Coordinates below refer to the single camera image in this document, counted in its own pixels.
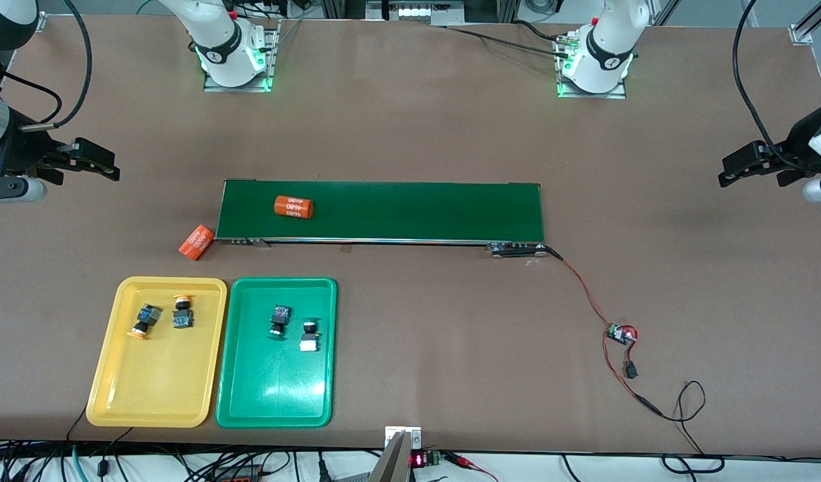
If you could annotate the orange power strip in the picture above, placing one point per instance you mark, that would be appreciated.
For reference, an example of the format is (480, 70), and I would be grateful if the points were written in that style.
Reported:
(236, 474)

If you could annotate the green push button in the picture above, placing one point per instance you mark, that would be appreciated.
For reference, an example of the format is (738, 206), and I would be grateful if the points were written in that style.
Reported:
(309, 337)
(280, 320)

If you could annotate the green conveyor belt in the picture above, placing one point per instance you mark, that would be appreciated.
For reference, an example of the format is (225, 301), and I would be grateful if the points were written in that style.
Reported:
(417, 214)

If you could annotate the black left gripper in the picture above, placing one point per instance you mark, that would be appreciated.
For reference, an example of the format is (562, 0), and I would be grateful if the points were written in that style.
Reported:
(793, 148)

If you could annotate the red clip lead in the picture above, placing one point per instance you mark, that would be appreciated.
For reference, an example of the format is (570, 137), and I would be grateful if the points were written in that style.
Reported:
(464, 462)

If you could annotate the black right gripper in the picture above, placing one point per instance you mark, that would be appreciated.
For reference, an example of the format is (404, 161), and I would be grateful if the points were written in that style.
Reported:
(23, 152)

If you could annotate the red digit display module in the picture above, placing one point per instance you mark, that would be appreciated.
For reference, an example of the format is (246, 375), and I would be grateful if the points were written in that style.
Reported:
(418, 459)

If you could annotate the orange cylinder battery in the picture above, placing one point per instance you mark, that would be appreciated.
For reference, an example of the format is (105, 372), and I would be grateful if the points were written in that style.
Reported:
(196, 242)
(294, 207)

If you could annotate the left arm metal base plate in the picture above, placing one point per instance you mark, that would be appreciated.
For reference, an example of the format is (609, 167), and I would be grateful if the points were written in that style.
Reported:
(617, 94)

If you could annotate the yellow push button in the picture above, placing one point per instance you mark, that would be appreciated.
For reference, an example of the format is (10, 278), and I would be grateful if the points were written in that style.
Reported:
(144, 320)
(181, 313)

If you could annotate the green plastic tray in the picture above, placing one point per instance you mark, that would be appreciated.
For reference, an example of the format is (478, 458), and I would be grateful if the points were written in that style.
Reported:
(276, 381)

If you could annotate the small green circuit board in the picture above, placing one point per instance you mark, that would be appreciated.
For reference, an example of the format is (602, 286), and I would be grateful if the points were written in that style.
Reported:
(619, 333)

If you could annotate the yellow plastic tray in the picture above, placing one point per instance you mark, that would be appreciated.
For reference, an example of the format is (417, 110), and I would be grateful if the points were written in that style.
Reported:
(156, 388)

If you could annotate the aluminium table corner bracket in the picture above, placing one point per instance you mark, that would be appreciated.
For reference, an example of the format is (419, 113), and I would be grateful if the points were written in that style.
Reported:
(801, 33)
(42, 23)

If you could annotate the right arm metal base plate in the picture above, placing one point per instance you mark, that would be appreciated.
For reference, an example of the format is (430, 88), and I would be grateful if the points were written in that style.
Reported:
(213, 84)

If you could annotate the grey metal camera bracket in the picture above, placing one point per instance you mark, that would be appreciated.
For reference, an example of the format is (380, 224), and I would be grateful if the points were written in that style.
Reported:
(393, 462)

